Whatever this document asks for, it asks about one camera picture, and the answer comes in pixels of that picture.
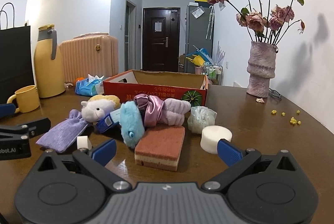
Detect red cardboard box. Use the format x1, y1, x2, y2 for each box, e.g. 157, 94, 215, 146
103, 70, 208, 106

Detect red layered sponge block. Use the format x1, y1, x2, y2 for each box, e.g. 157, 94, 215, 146
134, 125, 185, 171

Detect black eyeglasses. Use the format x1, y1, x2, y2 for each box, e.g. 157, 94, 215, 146
269, 88, 282, 100

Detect dried pink roses bouquet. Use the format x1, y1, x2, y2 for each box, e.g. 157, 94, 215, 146
207, 0, 306, 47

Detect small wire trolley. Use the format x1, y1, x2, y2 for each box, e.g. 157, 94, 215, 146
203, 62, 224, 85

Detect light blue plush toy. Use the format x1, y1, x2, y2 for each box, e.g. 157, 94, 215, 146
119, 101, 145, 149

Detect black paper shopping bag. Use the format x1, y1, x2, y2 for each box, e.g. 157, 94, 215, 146
0, 2, 35, 105

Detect yellow crumbs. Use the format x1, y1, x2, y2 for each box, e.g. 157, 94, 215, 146
271, 109, 302, 125

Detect purple drawstring pouch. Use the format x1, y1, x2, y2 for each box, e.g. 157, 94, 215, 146
36, 109, 88, 153

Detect pink ribbed suitcase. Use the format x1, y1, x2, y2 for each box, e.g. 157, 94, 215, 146
59, 33, 119, 83

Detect blue small carton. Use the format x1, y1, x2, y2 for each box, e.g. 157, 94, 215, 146
96, 108, 121, 134

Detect blue tissue pack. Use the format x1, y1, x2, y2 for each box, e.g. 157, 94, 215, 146
75, 75, 105, 97

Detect grey refrigerator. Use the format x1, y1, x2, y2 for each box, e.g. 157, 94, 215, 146
185, 5, 213, 58

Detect small white foam block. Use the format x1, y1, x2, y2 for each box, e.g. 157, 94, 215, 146
76, 136, 92, 150

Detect fallen pink petal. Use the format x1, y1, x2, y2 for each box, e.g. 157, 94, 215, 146
256, 98, 265, 104

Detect pink textured vase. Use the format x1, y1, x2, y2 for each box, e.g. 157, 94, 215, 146
246, 41, 277, 98

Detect white yellow plush toy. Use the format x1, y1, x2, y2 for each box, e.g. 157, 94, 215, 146
81, 95, 121, 123

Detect lilac fluffy headband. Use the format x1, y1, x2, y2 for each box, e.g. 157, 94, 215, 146
158, 98, 191, 126

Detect pink satin scrunchie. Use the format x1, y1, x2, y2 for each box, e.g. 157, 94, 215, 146
134, 94, 164, 128

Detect yellow ceramic mug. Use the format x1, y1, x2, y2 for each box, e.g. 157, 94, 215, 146
7, 85, 40, 113

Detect yellow thermos jug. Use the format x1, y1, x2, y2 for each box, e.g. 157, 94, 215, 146
33, 24, 65, 99

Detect white mesh bath puff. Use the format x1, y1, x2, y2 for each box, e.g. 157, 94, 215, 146
187, 106, 217, 134

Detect white round sponge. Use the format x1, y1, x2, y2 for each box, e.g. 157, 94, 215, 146
200, 125, 233, 154

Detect orange small ball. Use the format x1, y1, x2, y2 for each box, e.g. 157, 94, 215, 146
74, 77, 85, 84

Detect dark entrance door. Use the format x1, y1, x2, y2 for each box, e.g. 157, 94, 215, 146
142, 8, 181, 72

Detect yellow blue clutter pile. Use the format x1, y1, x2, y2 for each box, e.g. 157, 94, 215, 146
178, 45, 213, 75

